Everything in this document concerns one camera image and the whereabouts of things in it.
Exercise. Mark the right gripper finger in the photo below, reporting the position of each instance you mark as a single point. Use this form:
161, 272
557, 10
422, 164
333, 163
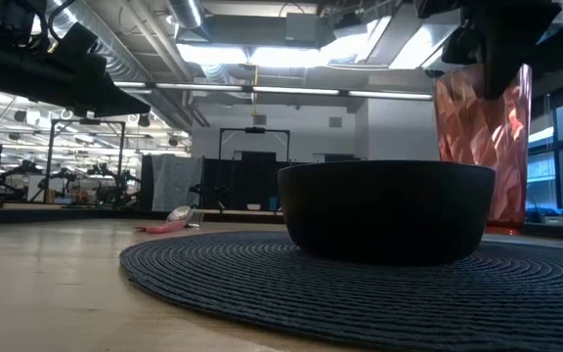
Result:
504, 58

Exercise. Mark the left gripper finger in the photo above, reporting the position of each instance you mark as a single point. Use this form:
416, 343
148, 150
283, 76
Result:
113, 105

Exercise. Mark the orange faceted plastic tumbler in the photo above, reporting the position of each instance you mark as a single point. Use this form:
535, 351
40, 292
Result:
467, 127

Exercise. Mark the black bowl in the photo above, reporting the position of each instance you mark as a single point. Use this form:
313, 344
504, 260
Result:
384, 210

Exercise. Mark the grey fabric partition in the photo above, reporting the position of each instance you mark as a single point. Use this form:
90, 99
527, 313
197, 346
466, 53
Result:
176, 181

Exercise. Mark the black partition panel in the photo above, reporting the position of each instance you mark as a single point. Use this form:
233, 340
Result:
223, 183

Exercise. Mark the ceiling light strip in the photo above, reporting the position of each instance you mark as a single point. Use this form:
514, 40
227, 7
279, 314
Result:
296, 90

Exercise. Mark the round black woven placemat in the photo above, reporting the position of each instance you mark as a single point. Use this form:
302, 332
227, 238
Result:
359, 303

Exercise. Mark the black gantry frame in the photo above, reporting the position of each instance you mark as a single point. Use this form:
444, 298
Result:
121, 161
254, 130

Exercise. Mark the black aluminium table frame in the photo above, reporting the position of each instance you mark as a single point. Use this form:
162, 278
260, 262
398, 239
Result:
91, 214

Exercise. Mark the silver ceiling duct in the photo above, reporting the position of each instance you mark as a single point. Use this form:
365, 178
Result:
186, 12

